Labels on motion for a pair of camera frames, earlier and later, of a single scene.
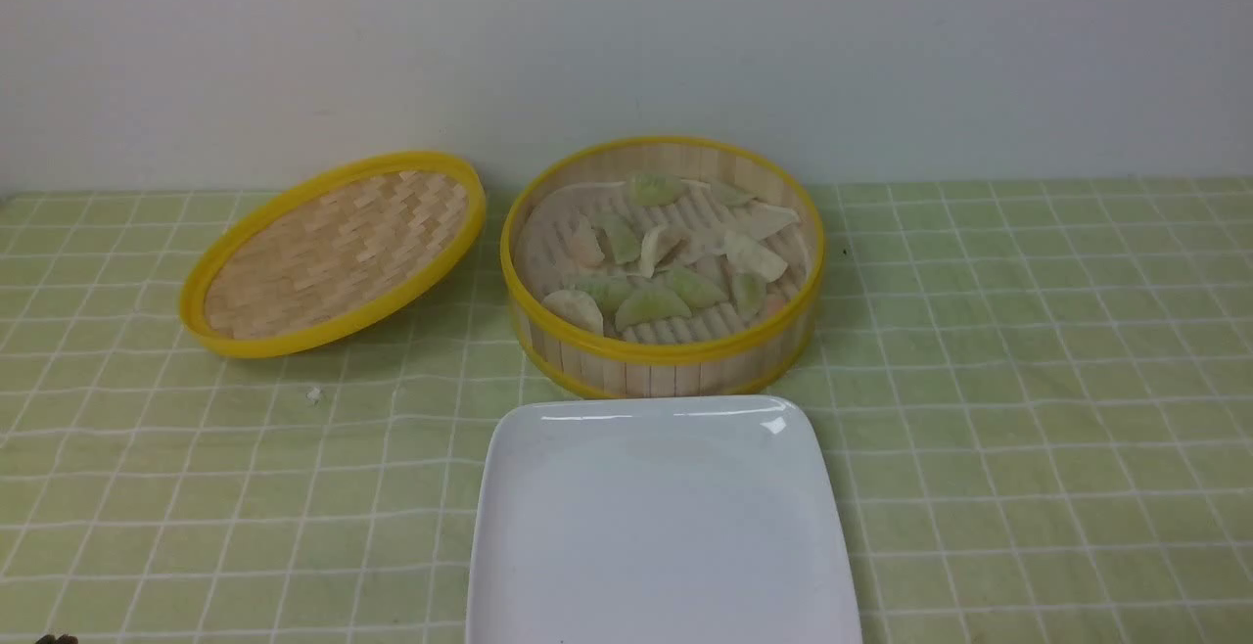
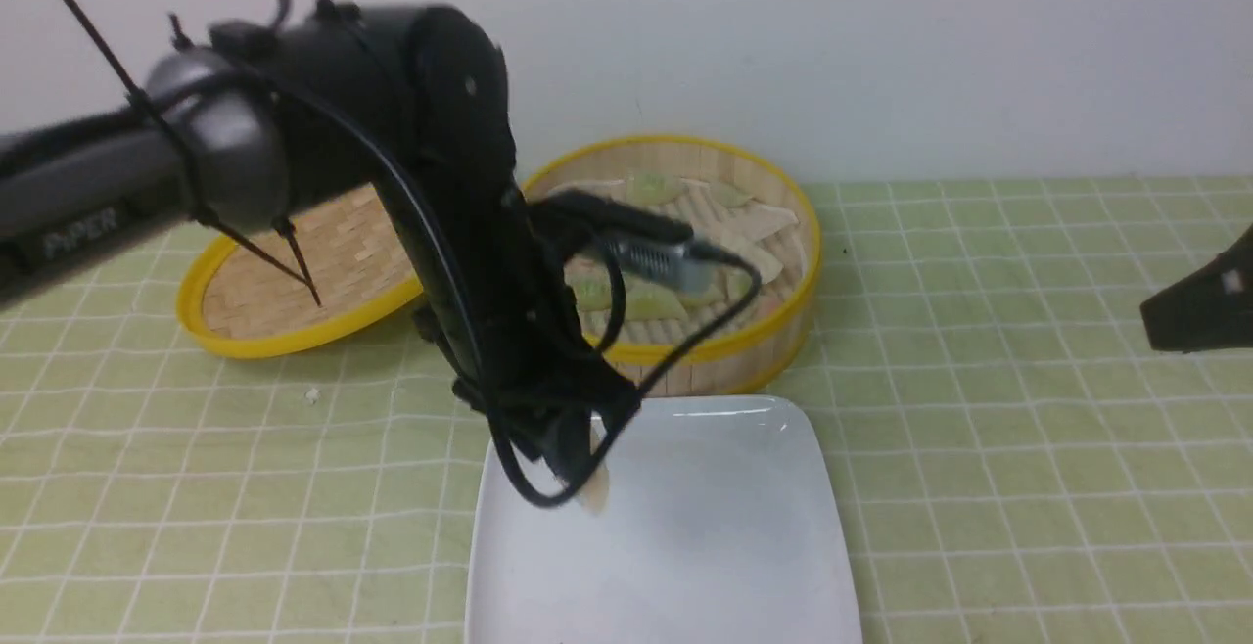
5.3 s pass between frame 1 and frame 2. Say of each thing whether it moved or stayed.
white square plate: stayed
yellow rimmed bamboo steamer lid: stayed
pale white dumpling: moved
